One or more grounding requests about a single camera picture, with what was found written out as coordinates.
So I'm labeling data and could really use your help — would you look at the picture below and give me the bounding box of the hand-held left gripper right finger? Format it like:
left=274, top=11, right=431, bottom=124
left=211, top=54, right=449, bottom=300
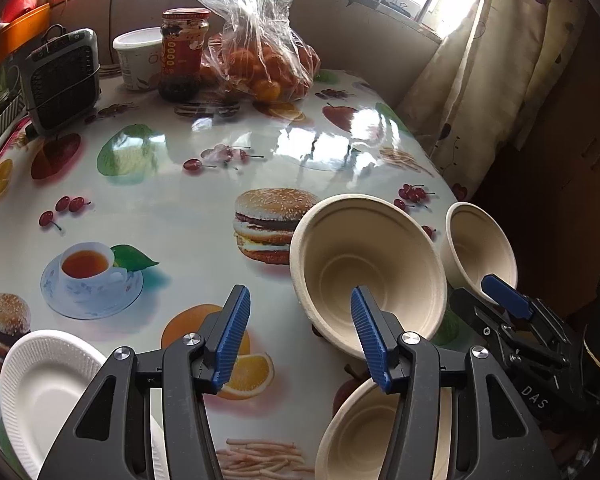
left=350, top=285, right=563, bottom=480

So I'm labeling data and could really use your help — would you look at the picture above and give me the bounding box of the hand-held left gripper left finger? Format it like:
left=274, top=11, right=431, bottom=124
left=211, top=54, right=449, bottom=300
left=37, top=284, right=253, bottom=480

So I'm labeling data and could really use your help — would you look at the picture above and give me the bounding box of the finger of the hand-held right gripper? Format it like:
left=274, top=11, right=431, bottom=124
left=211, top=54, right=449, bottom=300
left=449, top=287, right=572, bottom=377
left=481, top=273, right=567, bottom=337

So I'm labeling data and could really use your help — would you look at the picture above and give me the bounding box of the beige paper bowl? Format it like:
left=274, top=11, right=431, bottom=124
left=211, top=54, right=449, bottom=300
left=317, top=374, right=454, bottom=480
left=289, top=193, right=449, bottom=362
left=439, top=202, right=519, bottom=307

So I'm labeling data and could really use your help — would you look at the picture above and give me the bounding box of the food printed glossy tablecloth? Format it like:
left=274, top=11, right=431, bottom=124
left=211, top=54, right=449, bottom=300
left=0, top=67, right=482, bottom=480

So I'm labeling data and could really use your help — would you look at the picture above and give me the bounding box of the cream heart print curtain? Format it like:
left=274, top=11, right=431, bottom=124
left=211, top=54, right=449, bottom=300
left=395, top=0, right=597, bottom=202

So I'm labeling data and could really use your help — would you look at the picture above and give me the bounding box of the clear plastic bag of oranges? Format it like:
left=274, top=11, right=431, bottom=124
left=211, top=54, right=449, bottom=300
left=152, top=0, right=322, bottom=107

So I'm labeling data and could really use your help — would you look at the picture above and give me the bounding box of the red label glass jar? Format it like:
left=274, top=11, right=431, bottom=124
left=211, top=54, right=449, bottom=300
left=157, top=7, right=212, bottom=104

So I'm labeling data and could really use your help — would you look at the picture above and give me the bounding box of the white plastic tub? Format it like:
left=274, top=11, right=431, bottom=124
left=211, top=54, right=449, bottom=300
left=112, top=27, right=164, bottom=92

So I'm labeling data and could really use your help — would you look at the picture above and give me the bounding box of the small grey desk heater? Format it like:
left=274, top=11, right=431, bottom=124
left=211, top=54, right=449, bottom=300
left=18, top=25, right=103, bottom=137

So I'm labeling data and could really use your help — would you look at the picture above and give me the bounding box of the black white striped box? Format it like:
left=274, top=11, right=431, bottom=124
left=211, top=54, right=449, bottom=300
left=0, top=94, right=29, bottom=162

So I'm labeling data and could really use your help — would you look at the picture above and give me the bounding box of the orange box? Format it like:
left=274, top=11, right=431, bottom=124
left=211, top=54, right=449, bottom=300
left=0, top=3, right=51, bottom=75

